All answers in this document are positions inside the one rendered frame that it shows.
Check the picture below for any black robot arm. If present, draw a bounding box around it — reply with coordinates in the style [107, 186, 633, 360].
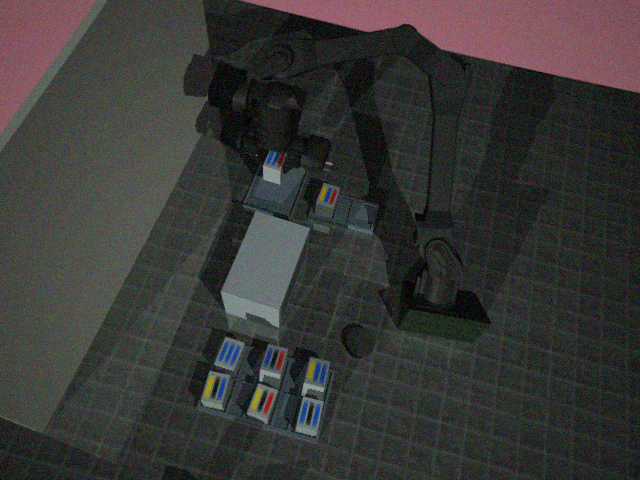
[208, 24, 471, 314]

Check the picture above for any large grey flat panel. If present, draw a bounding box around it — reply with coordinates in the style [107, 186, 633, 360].
[0, 0, 215, 433]

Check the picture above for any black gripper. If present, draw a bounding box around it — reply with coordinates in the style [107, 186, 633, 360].
[220, 111, 331, 174]

